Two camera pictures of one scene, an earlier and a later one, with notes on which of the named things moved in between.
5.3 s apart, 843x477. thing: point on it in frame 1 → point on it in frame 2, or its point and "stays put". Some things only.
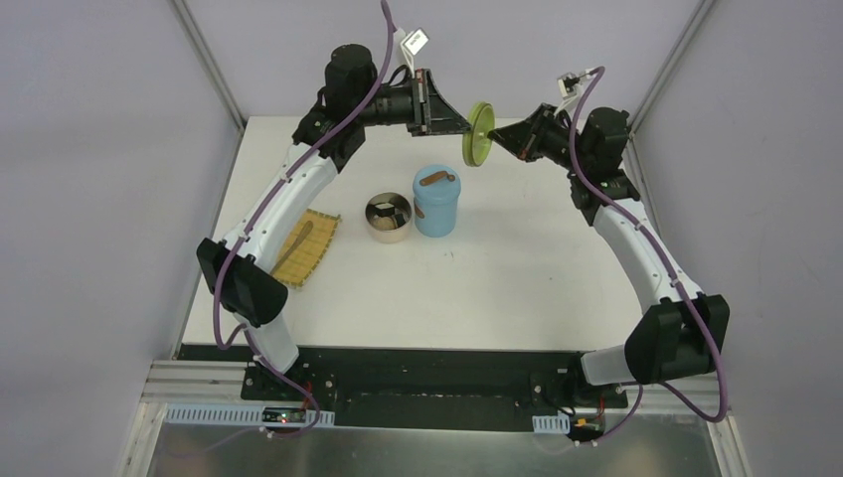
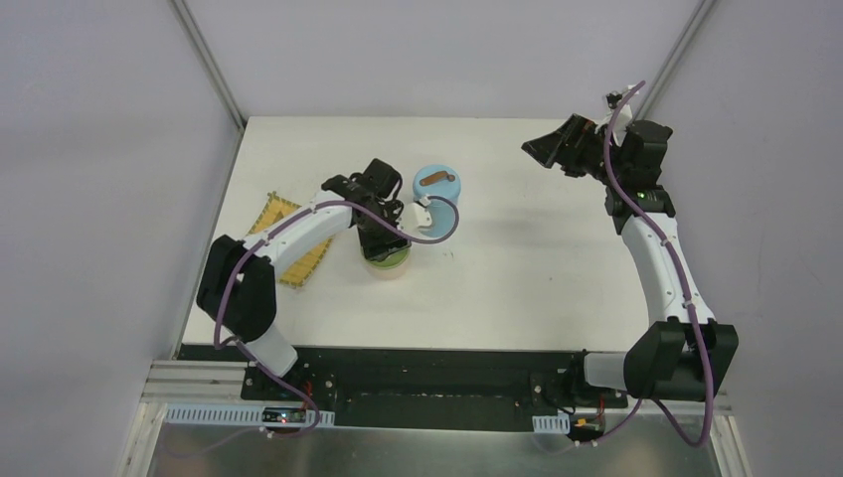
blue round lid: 436,184 stays put
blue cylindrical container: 435,218 stays put
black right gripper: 536,131 → 574,143
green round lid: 476,145 → 391,260
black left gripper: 421,101 → 376,238
